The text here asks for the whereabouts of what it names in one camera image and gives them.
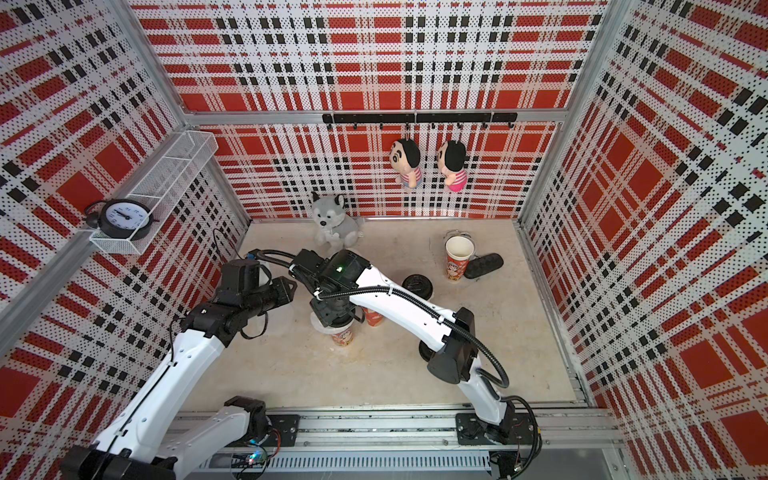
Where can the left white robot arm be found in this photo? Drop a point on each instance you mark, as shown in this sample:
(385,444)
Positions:
(133,445)

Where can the black round clock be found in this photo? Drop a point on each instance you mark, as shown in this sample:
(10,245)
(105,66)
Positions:
(119,219)

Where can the black hook rail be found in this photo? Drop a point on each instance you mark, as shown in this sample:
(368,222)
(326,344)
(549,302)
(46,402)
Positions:
(356,119)

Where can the black lid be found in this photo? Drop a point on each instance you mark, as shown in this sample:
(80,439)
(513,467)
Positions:
(425,352)
(420,285)

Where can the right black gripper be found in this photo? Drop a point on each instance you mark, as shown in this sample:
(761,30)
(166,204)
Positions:
(324,314)

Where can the black oblong case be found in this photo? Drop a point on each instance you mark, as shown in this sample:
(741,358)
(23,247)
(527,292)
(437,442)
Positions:
(483,265)

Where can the white wire basket shelf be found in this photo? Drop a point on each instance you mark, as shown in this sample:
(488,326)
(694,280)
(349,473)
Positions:
(163,186)

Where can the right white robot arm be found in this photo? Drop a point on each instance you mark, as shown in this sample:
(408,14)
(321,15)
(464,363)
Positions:
(460,358)

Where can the black lid front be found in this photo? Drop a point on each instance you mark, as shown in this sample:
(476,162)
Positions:
(425,352)

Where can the metal base rail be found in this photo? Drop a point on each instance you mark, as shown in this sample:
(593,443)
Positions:
(551,440)

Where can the boy doll pink shirt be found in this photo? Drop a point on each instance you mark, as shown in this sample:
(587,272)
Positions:
(452,158)

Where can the boy doll striped shirt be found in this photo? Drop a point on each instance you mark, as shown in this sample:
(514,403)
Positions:
(405,159)

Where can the grey white husky plush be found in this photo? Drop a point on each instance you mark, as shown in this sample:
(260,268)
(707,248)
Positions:
(336,227)

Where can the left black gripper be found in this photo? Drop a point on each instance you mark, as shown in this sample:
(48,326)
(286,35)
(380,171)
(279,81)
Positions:
(280,284)

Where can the red paper cup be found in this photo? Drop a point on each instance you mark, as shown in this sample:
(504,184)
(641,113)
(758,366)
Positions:
(373,318)
(459,251)
(344,337)

